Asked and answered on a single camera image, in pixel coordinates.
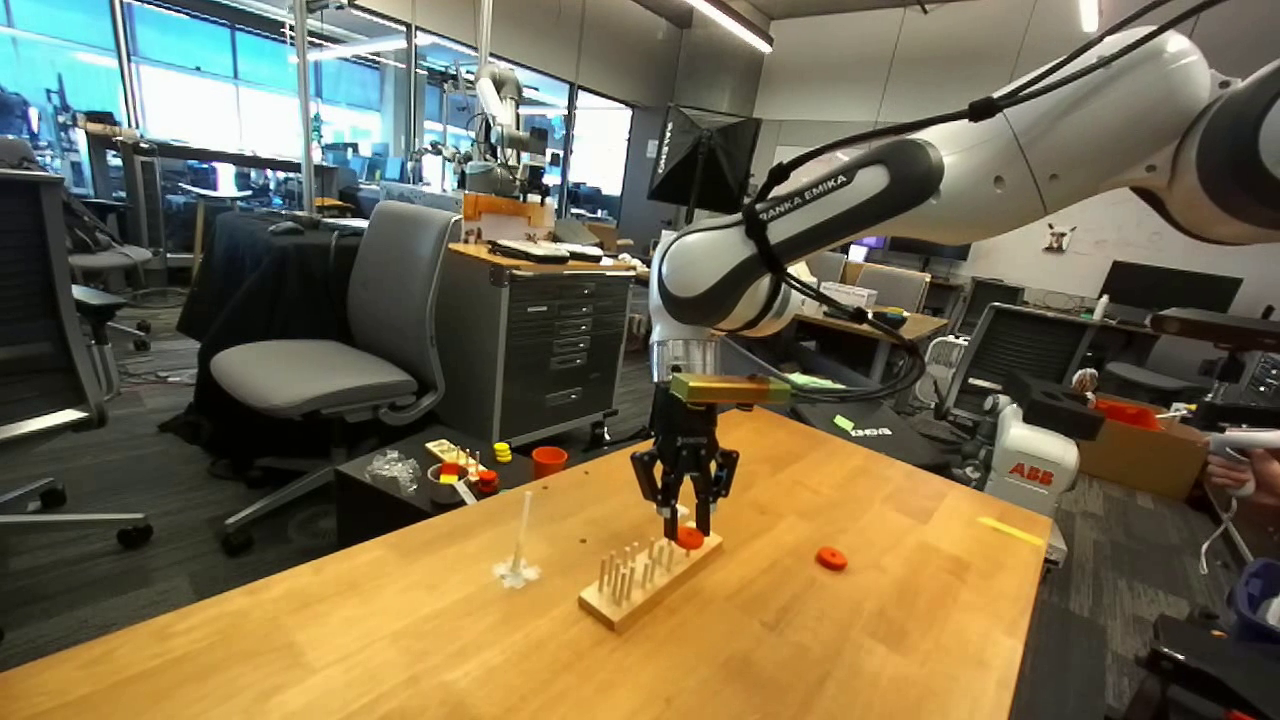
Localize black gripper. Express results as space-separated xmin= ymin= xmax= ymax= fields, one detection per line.
xmin=630 ymin=383 xmax=743 ymax=548

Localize white ABB robot base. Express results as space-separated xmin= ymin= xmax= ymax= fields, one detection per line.
xmin=979 ymin=389 xmax=1087 ymax=566

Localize wooden board with metal pegs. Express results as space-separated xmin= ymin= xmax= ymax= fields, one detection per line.
xmin=577 ymin=522 xmax=729 ymax=632

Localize clear stand with thin stick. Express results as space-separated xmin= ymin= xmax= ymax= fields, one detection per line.
xmin=488 ymin=487 xmax=547 ymax=595

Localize gray drawer cabinet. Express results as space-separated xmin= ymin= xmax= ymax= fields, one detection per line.
xmin=436 ymin=242 xmax=642 ymax=452

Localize beige flat packet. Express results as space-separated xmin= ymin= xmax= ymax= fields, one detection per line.
xmin=419 ymin=435 xmax=488 ymax=474

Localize flat papers and keyboard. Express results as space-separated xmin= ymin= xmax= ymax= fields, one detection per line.
xmin=486 ymin=231 xmax=613 ymax=264

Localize clear plastic wrap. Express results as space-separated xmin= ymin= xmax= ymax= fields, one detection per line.
xmin=361 ymin=450 xmax=419 ymax=491

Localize low black side table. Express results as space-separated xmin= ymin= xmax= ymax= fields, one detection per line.
xmin=334 ymin=424 xmax=579 ymax=545

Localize orange box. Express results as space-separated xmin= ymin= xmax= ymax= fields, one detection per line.
xmin=462 ymin=189 xmax=559 ymax=248

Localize black softbox light on stand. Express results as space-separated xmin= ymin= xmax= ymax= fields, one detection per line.
xmin=644 ymin=103 xmax=766 ymax=245

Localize yellow tape strip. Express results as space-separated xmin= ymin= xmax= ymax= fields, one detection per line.
xmin=977 ymin=512 xmax=1054 ymax=551

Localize dark angled monitor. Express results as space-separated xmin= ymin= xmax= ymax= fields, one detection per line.
xmin=949 ymin=301 xmax=1112 ymax=413

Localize gray office chair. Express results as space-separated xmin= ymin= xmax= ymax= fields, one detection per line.
xmin=209 ymin=198 xmax=466 ymax=560

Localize red flat item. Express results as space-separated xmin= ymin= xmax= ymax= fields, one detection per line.
xmin=1098 ymin=391 xmax=1169 ymax=433

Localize cardboard box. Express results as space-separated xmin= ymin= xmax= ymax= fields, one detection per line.
xmin=1077 ymin=417 xmax=1219 ymax=508

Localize black draped office chair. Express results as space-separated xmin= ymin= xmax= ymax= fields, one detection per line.
xmin=171 ymin=207 xmax=373 ymax=452

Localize dark wide monitor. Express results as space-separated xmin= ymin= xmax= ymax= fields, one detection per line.
xmin=1099 ymin=258 xmax=1250 ymax=322

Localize black floor equipment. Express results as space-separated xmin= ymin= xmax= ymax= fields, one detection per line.
xmin=1142 ymin=611 xmax=1280 ymax=720

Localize blue bin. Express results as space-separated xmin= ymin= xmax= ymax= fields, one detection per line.
xmin=1229 ymin=556 xmax=1280 ymax=648

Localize black mesh office chair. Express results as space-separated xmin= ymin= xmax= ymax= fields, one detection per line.
xmin=0 ymin=165 xmax=157 ymax=551

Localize orange green wrist camera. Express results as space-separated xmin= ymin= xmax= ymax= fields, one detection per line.
xmin=663 ymin=370 xmax=851 ymax=413

